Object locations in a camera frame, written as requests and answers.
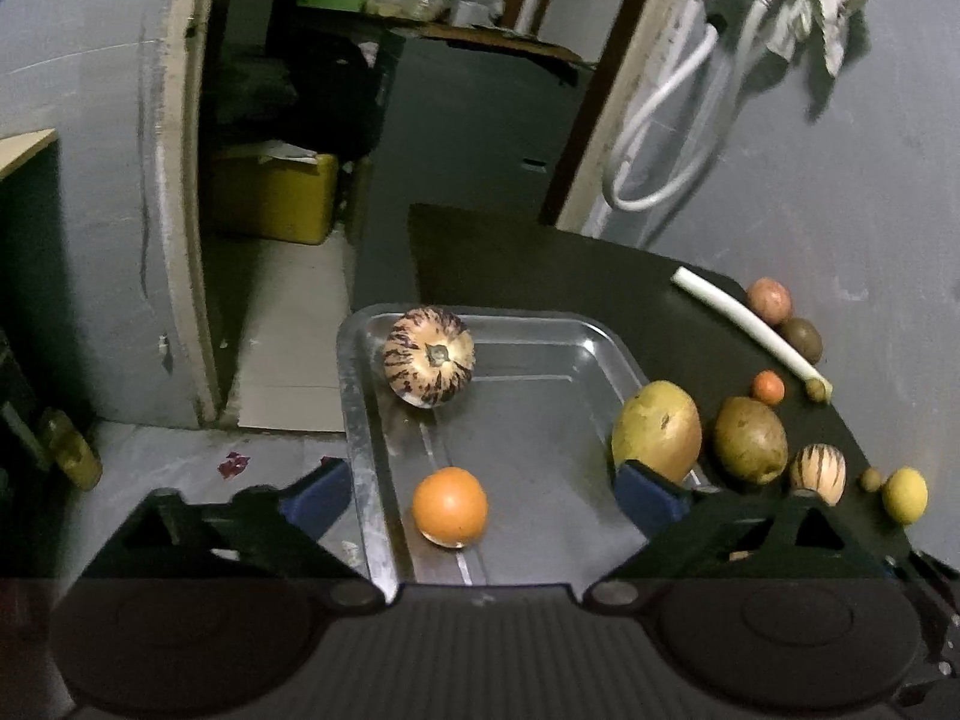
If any yellow lemon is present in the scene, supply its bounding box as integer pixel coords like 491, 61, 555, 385
881, 467, 929, 526

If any white hose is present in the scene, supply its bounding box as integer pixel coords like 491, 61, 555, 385
604, 11, 758, 212

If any large orange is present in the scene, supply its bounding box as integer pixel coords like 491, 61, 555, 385
411, 466, 490, 548

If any olive yellow object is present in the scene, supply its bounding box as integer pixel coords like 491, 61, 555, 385
41, 409, 104, 492

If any brown potato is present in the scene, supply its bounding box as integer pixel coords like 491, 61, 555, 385
712, 396, 789, 485

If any brown kiwi fruit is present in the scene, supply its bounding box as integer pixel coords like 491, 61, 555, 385
778, 317, 824, 365

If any small striped pepino melon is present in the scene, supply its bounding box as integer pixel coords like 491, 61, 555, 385
789, 443, 848, 506

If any brown cardboard board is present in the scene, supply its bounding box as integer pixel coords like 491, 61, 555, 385
390, 22, 593, 68

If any light wooden plank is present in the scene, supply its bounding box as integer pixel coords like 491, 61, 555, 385
0, 129, 59, 179

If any reddish round fruit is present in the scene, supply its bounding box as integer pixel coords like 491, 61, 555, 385
746, 277, 793, 325

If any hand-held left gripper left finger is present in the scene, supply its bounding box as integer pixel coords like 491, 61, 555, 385
88, 457, 387, 613

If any yellow-green mango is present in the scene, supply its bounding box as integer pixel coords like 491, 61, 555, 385
611, 380, 704, 486

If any yellow box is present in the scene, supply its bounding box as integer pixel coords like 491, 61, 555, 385
210, 146, 340, 245

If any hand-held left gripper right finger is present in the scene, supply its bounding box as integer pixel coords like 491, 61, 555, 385
587, 459, 902, 613

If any grey cabinet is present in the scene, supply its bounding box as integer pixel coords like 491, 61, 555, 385
352, 30, 601, 308

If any white leek stalk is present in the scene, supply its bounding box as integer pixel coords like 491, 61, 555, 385
670, 267, 833, 401

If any metal tray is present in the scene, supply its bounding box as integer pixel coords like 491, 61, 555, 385
336, 304, 710, 605

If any large striped pepino melon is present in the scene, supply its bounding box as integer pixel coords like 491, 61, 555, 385
384, 306, 476, 409

